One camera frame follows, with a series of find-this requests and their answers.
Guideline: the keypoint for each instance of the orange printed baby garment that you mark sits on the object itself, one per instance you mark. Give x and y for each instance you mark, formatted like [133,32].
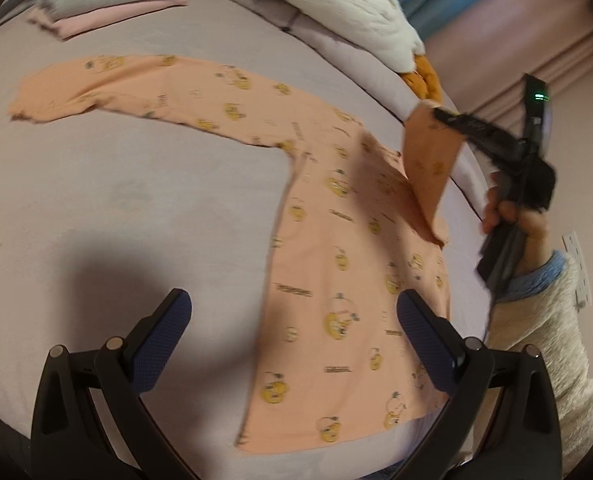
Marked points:
[358,225]

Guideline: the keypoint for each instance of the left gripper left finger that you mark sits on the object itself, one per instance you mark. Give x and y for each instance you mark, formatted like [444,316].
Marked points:
[89,421]

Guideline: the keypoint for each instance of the right forearm cream fleece sleeve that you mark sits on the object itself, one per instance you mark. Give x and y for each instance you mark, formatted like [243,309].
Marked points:
[539,308]

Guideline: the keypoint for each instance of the lilac bed sheet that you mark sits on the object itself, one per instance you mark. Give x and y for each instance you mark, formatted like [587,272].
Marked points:
[102,214]

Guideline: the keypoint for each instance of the white plush duck toy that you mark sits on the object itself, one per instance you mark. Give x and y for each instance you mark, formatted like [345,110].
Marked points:
[381,28]

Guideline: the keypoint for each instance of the white wall socket strip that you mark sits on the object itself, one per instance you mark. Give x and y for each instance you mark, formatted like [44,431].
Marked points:
[583,294]

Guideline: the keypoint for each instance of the folded pink garment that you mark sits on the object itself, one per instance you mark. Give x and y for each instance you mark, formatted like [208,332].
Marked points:
[67,28]

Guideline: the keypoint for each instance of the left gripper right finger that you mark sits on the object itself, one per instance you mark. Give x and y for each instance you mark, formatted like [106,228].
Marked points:
[522,439]

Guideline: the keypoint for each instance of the person's right hand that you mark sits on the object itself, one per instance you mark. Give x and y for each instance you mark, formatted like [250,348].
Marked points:
[538,248]

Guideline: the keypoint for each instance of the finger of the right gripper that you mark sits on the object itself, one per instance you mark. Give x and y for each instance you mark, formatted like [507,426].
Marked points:
[476,132]

